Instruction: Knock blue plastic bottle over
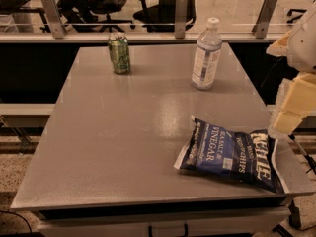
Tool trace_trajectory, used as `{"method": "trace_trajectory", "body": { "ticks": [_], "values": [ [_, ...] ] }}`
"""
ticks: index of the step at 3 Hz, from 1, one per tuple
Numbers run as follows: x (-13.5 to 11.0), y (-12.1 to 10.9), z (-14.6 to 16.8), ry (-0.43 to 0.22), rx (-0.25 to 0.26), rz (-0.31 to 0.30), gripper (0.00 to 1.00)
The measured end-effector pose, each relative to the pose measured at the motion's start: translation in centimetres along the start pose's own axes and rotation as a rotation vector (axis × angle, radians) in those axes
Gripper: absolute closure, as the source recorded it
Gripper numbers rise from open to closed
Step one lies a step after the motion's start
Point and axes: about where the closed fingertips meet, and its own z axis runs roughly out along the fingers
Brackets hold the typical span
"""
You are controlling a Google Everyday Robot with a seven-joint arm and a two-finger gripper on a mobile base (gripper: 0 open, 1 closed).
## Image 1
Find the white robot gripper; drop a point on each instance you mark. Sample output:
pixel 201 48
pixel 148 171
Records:
pixel 304 49

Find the clear blue-labelled plastic bottle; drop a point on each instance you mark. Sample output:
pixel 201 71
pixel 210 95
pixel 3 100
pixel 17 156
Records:
pixel 207 55

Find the blue kettle chips bag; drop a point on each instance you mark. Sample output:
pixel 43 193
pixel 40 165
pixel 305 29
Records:
pixel 246 157

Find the metal rod with black tip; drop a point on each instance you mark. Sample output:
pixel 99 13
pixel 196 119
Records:
pixel 310 160

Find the black office chair centre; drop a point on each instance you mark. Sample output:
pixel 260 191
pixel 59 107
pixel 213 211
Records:
pixel 161 17

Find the black office chair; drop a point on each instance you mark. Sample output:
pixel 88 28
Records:
pixel 85 15
pixel 161 17

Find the green soda can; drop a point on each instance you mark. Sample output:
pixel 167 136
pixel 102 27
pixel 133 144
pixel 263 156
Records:
pixel 119 53

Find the black office chair left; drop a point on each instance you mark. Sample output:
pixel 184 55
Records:
pixel 85 15

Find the person in light trousers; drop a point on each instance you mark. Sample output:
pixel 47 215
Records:
pixel 16 23

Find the right metal glass bracket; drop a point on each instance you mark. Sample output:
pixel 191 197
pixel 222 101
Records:
pixel 261 26

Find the metal glass bracket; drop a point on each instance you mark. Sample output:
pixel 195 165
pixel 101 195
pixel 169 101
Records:
pixel 53 18
pixel 180 18
pixel 261 26

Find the middle metal glass bracket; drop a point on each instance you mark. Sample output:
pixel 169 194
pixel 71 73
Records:
pixel 180 18

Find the left metal glass bracket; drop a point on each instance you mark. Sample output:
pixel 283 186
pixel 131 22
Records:
pixel 53 18

